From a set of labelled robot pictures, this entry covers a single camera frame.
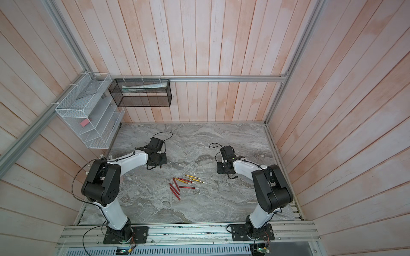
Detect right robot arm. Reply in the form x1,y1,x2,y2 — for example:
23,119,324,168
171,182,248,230
217,146,294,241

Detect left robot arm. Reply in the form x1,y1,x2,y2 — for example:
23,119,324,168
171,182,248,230
81,137,167,243

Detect red carving knife steep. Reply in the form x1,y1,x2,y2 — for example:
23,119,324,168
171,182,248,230
173,178,180,192

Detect red carving knife left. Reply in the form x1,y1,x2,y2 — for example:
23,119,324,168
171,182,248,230
169,183,180,196

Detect red carving knife right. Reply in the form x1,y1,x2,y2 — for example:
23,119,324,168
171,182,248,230
179,186,198,189

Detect papers in black basket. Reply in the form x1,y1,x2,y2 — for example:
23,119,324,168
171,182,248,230
121,82,168,93

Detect pink eraser block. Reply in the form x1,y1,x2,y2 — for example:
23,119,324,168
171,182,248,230
80,118,90,128

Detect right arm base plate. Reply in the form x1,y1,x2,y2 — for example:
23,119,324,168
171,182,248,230
226,223,275,242

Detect black wire mesh basket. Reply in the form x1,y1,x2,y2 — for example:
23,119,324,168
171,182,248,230
108,79,173,107

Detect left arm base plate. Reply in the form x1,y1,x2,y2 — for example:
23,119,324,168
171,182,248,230
103,226,148,244

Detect white wire mesh shelf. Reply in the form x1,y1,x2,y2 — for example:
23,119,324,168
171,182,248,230
56,73,124,149

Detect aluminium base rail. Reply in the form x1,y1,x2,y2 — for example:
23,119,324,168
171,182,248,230
56,221,321,248

